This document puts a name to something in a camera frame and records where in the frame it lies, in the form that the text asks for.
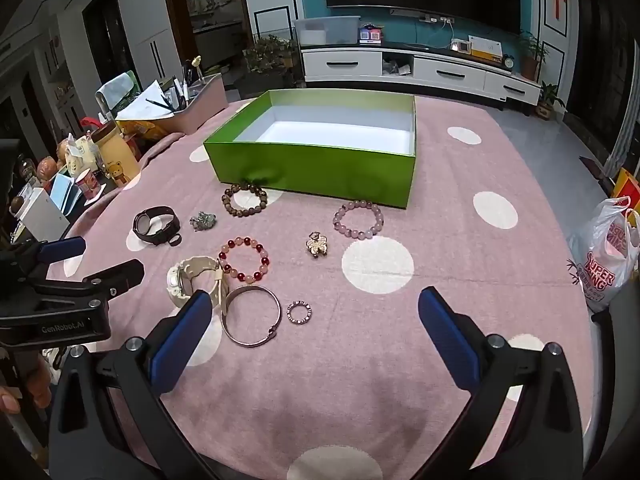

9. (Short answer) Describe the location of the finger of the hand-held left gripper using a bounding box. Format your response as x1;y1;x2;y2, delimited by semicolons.
30;258;146;312
0;236;87;282

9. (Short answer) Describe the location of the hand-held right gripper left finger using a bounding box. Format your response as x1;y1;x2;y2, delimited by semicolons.
48;289;221;480

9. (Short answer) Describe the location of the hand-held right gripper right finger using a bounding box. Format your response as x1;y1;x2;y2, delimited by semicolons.
415;287;586;480

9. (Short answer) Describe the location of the silver bangle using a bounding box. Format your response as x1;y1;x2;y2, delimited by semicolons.
220;285;282;347

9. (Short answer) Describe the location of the black wrist watch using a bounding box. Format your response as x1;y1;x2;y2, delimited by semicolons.
132;206;183;247

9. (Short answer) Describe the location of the cream wrist watch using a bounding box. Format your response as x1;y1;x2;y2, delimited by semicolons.
166;256;231;311

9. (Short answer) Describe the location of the small rhinestone ring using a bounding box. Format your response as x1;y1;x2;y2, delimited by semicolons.
287;300;313;325

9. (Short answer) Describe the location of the red and pink bead bracelet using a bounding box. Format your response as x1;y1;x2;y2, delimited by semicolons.
218;237;272;283

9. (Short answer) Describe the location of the gold flower hair clip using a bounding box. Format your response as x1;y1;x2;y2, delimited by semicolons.
305;231;332;261

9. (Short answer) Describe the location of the green cardboard box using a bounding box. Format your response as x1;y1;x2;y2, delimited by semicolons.
202;89;417;209

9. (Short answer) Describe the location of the person's left hand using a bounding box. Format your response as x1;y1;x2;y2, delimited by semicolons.
0;347;53;416

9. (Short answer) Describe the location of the white rectangular box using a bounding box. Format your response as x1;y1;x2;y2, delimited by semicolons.
15;187;71;241

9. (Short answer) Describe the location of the red patterned mug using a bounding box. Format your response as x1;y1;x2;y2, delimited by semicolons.
75;169;103;203

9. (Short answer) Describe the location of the pink polka dot tablecloth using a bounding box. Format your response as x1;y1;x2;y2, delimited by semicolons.
45;94;596;480

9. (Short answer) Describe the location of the grey metal brooch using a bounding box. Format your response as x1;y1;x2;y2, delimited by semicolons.
189;211;218;233

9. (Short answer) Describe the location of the yellow bear jar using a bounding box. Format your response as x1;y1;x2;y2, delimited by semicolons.
90;122;141;186

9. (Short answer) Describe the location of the stack of white papers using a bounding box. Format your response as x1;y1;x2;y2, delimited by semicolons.
115;80;167;121

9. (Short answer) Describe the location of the white printed plastic bag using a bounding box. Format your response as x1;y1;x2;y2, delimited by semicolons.
567;196;640;313

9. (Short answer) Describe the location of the pink desk organiser box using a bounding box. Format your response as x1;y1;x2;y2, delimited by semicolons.
160;72;228;133

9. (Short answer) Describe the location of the small potted floor plant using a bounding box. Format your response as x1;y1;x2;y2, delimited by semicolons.
537;82;566;121

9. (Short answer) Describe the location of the large leafy plant in planter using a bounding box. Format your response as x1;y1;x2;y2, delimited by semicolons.
235;35;301;101

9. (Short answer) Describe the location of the potted plant in brown pot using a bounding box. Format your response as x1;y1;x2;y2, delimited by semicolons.
517;30;548;81

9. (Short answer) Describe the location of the white television cabinet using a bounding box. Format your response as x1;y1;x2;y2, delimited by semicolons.
300;42;543;107

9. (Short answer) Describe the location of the yellow and white box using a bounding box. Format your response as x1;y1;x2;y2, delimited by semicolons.
468;35;503;62

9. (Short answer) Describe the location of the translucent plastic storage bin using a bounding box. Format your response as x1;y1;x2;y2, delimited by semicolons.
294;16;362;47

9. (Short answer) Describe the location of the brown bead bracelet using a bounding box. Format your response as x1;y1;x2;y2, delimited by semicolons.
221;183;269;217

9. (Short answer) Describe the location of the purple bead bracelet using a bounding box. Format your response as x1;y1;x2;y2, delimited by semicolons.
333;200;386;239

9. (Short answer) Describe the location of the wall power strip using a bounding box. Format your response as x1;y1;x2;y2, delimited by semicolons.
390;8;456;25

